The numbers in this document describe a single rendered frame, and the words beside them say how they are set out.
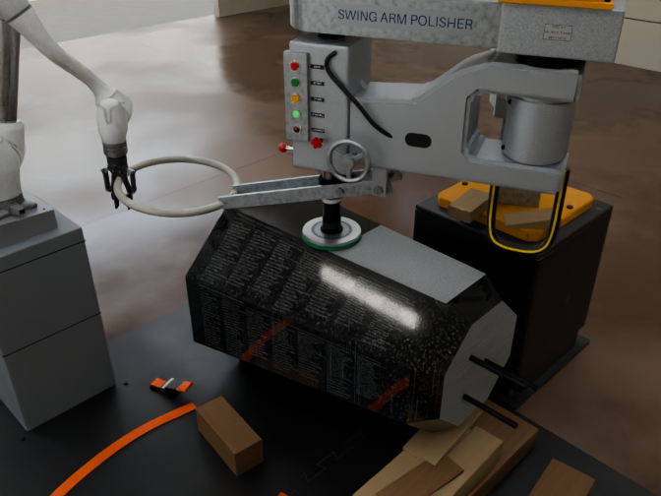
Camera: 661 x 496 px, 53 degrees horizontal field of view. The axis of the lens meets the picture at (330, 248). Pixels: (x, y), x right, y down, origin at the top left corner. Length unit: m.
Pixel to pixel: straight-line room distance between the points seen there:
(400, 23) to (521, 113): 0.43
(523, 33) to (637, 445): 1.75
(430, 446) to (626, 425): 0.94
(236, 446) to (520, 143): 1.47
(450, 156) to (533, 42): 0.41
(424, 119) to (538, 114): 0.33
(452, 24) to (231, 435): 1.64
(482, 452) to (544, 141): 1.11
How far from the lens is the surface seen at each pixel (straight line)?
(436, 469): 2.39
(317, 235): 2.39
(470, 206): 2.65
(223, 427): 2.64
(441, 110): 2.02
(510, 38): 1.91
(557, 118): 2.00
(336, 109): 2.11
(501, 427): 2.73
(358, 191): 2.25
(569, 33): 1.89
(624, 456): 2.93
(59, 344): 2.86
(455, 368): 2.16
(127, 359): 3.23
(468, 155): 2.06
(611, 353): 3.41
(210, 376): 3.05
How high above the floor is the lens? 2.00
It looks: 30 degrees down
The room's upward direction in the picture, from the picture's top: straight up
